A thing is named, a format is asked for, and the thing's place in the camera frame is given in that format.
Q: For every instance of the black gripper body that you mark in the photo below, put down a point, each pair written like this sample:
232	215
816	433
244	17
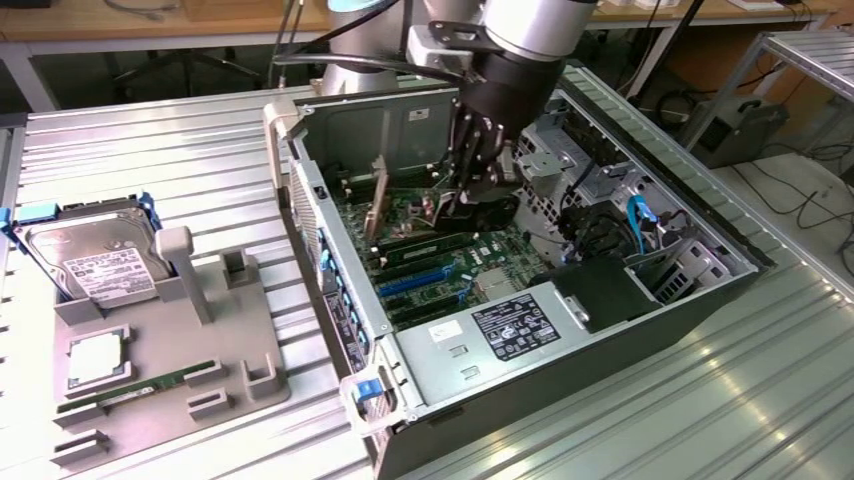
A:
511	90

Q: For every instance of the graphics card with metal bracket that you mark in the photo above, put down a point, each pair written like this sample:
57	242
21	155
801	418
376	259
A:
484	217

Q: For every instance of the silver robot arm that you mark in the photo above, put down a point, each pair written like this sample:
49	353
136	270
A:
535	30

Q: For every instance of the metal drive cage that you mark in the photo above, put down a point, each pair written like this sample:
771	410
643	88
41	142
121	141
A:
544	167

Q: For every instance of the black RAM slot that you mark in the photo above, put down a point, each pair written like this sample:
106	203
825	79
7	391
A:
354	181
357	192
414	241

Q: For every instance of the installed green RAM stick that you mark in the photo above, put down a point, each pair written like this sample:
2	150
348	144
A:
428	251

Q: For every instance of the green motherboard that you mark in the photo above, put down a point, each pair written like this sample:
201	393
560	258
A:
468	280

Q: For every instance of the silver chipset heatsink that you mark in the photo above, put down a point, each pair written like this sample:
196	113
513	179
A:
501	286

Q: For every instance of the blue expansion slot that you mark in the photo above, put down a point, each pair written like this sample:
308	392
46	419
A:
414	281

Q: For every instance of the black expansion slot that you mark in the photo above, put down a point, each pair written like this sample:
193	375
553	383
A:
421	305

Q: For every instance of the black box device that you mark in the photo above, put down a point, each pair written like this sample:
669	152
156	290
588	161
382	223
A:
741	135

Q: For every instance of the metal disk bay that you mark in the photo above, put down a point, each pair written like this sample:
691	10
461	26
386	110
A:
681	280

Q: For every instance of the grey power supply unit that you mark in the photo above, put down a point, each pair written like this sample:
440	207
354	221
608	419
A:
441	360

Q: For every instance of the black tripod stand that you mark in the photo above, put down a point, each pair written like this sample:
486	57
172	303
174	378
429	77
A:
189	70

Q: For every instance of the open black PC case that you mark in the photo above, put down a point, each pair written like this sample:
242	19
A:
568	390

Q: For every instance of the metal slat side table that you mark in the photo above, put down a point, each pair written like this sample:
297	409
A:
821	55

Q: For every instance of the blue case latch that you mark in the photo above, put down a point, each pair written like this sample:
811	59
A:
366	391

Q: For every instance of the wooden desk with white legs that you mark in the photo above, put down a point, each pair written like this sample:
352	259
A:
168	20

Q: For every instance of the hard disk in blue carrier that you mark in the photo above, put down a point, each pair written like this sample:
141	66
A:
101	260

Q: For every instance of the grey parts rack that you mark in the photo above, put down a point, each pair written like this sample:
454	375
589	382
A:
174	350

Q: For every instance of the loose green RAM stick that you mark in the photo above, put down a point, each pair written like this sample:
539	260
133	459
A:
134	387

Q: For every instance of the silver CPU chip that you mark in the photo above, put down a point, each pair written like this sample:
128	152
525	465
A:
97	360

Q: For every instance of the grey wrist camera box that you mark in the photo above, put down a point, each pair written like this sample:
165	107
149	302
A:
434	55

